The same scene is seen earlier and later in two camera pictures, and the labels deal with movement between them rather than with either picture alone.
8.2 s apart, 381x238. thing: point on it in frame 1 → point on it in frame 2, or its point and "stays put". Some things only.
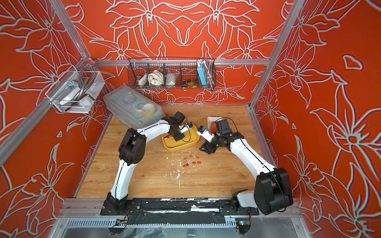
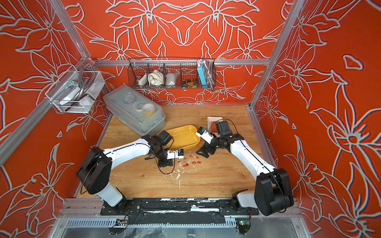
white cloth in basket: (156, 78) stays put
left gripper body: (178, 135) → (163, 161)
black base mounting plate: (177, 207) stays put
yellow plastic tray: (191, 137) stays put
